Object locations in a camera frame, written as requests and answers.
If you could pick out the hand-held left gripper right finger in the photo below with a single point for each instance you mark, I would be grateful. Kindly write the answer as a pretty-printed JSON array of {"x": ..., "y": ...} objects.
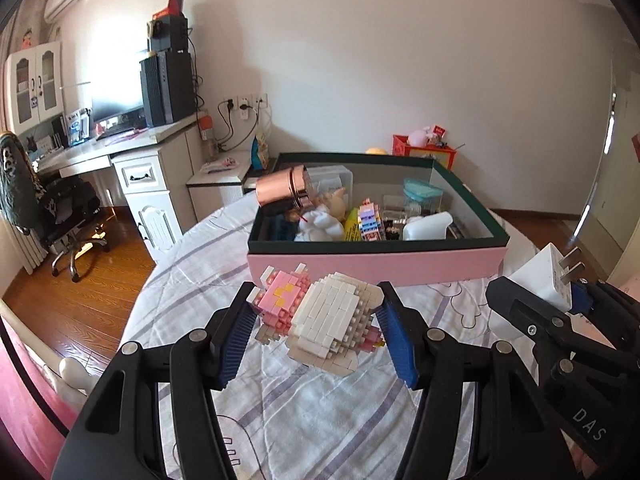
[{"x": 397, "y": 345}]

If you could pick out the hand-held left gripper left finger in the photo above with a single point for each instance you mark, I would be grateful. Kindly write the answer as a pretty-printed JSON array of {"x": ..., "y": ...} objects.
[{"x": 235, "y": 345}]

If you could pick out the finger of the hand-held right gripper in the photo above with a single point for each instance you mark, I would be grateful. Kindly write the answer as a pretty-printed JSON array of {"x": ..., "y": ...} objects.
[
  {"x": 580, "y": 300},
  {"x": 520, "y": 310}
]

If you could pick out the white charger plug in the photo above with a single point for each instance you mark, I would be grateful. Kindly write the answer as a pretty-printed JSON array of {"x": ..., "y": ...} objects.
[{"x": 540, "y": 275}]

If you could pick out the pink white block figure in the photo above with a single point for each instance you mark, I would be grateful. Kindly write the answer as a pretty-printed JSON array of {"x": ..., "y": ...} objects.
[{"x": 325, "y": 320}]

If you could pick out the pink storage box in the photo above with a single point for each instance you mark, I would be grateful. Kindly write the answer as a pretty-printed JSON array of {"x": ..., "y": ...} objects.
[{"x": 375, "y": 265}]

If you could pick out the small dark box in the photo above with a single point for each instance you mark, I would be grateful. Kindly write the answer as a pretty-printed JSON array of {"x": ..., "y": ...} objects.
[{"x": 455, "y": 230}]

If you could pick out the white bottle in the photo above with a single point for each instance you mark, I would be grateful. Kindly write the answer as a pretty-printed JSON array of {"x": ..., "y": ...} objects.
[{"x": 427, "y": 227}]

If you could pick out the blue highlighter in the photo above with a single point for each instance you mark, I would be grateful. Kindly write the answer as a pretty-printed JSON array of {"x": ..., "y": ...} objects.
[{"x": 285, "y": 230}]

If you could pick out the colourful block figure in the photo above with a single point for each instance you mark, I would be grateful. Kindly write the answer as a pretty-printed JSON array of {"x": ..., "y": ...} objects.
[{"x": 370, "y": 220}]

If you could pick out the yellow highlighter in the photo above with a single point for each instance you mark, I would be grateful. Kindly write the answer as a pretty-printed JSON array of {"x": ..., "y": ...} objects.
[{"x": 351, "y": 225}]

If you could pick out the glass perfume bottle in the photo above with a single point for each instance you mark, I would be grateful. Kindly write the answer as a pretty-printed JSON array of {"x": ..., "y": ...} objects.
[{"x": 395, "y": 210}]

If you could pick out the white rabbit figurine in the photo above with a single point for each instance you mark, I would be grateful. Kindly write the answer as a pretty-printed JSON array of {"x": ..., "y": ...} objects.
[{"x": 320, "y": 225}]

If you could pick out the teal lidded container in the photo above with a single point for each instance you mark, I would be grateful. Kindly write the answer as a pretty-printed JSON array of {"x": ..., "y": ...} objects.
[{"x": 422, "y": 192}]

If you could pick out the pink pig figurine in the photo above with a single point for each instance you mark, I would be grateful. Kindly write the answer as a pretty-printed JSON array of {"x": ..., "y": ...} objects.
[{"x": 335, "y": 205}]

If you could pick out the rose gold can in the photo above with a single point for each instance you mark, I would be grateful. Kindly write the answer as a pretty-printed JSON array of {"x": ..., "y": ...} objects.
[{"x": 282, "y": 185}]

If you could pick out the clear plastic box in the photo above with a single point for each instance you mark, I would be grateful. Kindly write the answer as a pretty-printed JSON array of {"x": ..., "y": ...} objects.
[{"x": 332, "y": 177}]

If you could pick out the door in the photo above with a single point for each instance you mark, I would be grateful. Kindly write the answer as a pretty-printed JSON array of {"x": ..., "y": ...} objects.
[{"x": 620, "y": 160}]

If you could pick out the white nightstand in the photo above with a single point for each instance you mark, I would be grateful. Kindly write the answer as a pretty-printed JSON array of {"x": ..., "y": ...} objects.
[{"x": 215, "y": 195}]

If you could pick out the white desk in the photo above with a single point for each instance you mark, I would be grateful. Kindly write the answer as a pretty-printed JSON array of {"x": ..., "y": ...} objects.
[{"x": 160, "y": 180}]

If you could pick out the red storage box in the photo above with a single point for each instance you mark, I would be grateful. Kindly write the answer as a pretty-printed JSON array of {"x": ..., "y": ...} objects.
[{"x": 425, "y": 155}]

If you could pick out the snack bag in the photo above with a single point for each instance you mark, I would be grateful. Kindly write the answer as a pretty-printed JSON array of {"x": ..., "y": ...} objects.
[{"x": 260, "y": 152}]

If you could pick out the yellow plush duck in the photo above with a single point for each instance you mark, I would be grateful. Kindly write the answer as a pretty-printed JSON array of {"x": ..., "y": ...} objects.
[{"x": 376, "y": 150}]

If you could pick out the pink plush toy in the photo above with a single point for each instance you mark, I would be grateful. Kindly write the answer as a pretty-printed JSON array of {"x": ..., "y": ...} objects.
[{"x": 421, "y": 135}]

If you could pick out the orange cap bottle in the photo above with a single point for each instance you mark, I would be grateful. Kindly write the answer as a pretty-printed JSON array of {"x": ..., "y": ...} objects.
[{"x": 207, "y": 132}]

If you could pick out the black office chair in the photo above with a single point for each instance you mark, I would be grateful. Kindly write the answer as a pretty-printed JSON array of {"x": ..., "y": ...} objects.
[{"x": 65, "y": 210}]

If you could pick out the pink blanket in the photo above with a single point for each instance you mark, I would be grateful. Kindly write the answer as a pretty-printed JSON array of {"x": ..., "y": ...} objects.
[{"x": 25, "y": 410}]

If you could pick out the black computer tower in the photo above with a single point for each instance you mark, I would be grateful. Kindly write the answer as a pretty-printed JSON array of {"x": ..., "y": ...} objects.
[{"x": 170, "y": 90}]

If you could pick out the black computer monitor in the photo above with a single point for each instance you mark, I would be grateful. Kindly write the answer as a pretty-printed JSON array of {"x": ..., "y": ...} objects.
[{"x": 117, "y": 105}]

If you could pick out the blue label desk item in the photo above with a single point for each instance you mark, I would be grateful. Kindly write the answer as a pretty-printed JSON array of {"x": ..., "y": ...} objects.
[{"x": 77, "y": 125}]

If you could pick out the dark jacket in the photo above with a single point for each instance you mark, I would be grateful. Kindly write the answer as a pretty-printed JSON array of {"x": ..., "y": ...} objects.
[{"x": 15, "y": 180}]

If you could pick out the black box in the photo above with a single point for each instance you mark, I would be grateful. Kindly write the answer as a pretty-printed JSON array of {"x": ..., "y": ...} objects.
[{"x": 170, "y": 35}]

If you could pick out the white glass-door cabinet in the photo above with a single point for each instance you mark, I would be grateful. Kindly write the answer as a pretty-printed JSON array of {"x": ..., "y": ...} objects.
[{"x": 32, "y": 85}]

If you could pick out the pink doll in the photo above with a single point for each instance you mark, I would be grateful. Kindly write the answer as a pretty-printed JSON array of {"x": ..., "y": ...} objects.
[{"x": 27, "y": 40}]

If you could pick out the white bed post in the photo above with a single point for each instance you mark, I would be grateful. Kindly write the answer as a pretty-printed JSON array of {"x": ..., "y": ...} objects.
[{"x": 77, "y": 372}]

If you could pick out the white wall socket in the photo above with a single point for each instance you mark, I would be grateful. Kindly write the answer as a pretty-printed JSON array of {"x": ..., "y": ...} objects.
[{"x": 255, "y": 100}]

